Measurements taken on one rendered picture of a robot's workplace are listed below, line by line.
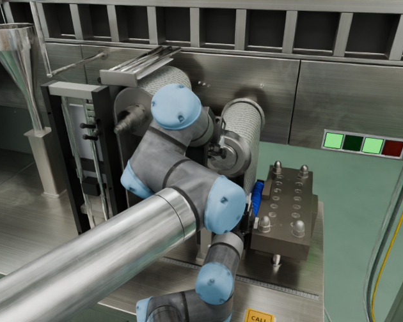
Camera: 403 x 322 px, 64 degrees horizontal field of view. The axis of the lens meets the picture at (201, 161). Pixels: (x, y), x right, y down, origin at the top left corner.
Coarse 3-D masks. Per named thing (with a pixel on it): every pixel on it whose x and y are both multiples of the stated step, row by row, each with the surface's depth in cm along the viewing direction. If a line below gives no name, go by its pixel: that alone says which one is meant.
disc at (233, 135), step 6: (222, 132) 84; (228, 132) 84; (234, 132) 83; (234, 138) 84; (240, 138) 84; (246, 144) 84; (246, 150) 85; (246, 156) 86; (246, 162) 86; (246, 168) 87; (222, 174) 91; (228, 174) 90; (234, 174) 90; (240, 174) 89
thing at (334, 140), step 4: (328, 136) 109; (332, 136) 109; (336, 136) 108; (340, 136) 108; (328, 140) 110; (332, 140) 109; (336, 140) 109; (340, 140) 108; (324, 144) 111; (328, 144) 110; (332, 144) 110; (336, 144) 110; (340, 144) 109
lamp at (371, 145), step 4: (368, 140) 106; (372, 140) 105; (376, 140) 105; (380, 140) 104; (364, 144) 107; (368, 144) 106; (372, 144) 106; (376, 144) 106; (380, 144) 105; (364, 148) 107; (368, 148) 107; (372, 148) 107; (376, 148) 106; (380, 148) 106; (372, 152) 107; (376, 152) 107
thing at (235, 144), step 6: (228, 138) 84; (228, 144) 85; (234, 144) 84; (240, 144) 84; (240, 150) 84; (240, 156) 85; (240, 162) 86; (210, 168) 90; (234, 168) 88; (240, 168) 87
